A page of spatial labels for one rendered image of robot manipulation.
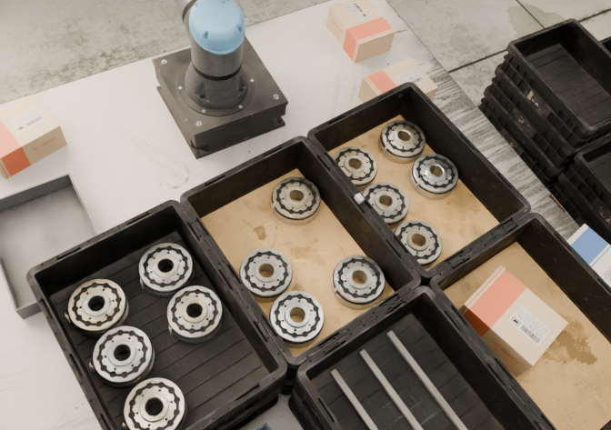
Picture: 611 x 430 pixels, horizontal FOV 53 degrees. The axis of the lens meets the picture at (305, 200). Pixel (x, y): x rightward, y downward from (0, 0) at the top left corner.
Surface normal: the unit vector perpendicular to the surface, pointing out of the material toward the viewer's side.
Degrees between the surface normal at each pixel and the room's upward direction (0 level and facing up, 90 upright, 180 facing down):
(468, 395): 0
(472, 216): 0
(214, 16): 10
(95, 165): 0
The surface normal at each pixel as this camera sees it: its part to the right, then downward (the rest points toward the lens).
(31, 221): 0.10, -0.51
